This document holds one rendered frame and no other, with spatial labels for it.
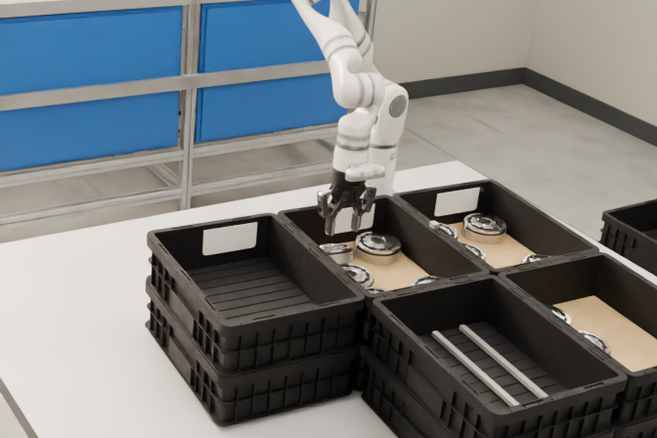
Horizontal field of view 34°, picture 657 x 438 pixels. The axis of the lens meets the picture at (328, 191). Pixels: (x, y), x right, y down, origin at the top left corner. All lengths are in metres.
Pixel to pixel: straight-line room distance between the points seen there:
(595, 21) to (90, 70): 3.09
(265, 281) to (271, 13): 2.11
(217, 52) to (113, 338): 2.06
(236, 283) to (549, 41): 4.31
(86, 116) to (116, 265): 1.51
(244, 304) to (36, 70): 1.90
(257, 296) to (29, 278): 0.58
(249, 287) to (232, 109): 2.11
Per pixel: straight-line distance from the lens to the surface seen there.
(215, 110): 4.30
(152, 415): 2.13
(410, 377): 2.02
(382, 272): 2.40
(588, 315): 2.38
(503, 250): 2.58
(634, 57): 5.98
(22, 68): 3.92
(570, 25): 6.27
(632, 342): 2.32
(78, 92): 3.99
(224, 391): 2.05
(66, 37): 3.94
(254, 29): 4.27
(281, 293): 2.27
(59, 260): 2.64
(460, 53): 6.17
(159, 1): 4.04
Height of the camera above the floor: 1.96
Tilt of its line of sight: 24 degrees down
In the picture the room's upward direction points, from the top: 6 degrees clockwise
